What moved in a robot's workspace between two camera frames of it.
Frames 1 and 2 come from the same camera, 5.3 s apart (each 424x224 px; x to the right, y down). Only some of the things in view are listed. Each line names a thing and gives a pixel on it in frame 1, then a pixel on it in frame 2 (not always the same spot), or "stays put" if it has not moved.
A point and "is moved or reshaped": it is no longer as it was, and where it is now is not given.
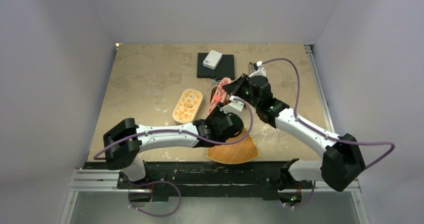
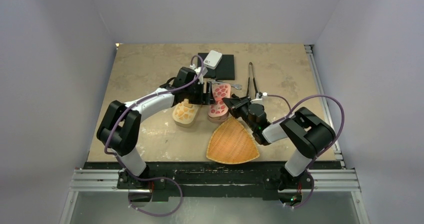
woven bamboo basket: x=243 y=151 stays put
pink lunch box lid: x=219 y=94 is moved or reshaped
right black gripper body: x=244 y=93 → x=241 y=109
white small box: x=212 y=59 stays put
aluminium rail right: x=311 y=52 stays put
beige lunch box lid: x=187 y=106 stays put
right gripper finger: x=232 y=87 → x=231 y=101
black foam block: x=225 y=68 stays put
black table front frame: x=161 y=179 stays put
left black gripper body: x=217 y=113 → x=196 y=96
